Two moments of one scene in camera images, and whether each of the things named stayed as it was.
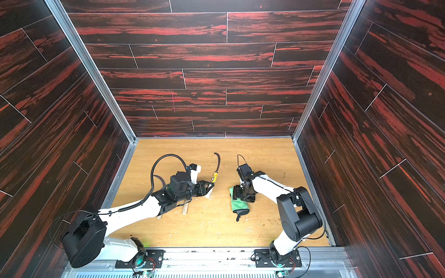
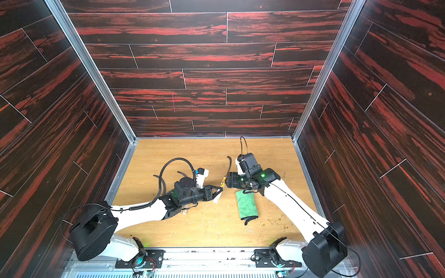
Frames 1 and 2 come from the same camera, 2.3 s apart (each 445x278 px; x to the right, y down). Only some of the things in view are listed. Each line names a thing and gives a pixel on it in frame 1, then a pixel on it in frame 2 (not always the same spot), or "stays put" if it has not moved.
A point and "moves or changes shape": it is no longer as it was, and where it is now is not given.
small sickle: (185, 208) stays put
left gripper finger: (206, 186) -> (213, 187)
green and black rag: (239, 206) moves or changes shape
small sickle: (215, 175) -> (218, 195)
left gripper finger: (200, 193) -> (214, 194)
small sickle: (161, 179) stays put
